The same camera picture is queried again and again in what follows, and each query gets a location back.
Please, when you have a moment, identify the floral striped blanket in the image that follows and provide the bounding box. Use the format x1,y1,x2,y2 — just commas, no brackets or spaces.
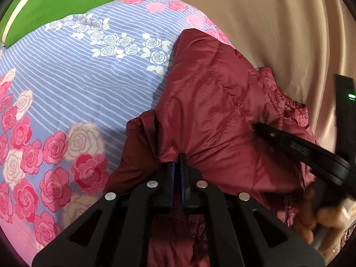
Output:
0,0,234,267

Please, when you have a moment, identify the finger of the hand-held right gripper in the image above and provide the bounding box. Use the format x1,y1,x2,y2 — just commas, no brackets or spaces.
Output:
254,122,356,196

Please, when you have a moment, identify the green pillow with white stripe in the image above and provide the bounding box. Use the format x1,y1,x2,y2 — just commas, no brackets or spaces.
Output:
0,0,125,48

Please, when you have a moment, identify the person's right hand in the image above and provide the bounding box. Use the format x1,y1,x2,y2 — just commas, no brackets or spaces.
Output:
293,185,356,252

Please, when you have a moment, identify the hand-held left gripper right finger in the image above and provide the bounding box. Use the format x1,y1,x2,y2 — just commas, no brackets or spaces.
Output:
179,153,326,267

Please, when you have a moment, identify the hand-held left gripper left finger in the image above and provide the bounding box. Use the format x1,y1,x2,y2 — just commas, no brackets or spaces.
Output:
32,161,177,267

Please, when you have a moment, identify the maroon down jacket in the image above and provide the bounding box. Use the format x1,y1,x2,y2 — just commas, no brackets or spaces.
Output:
103,28,320,267

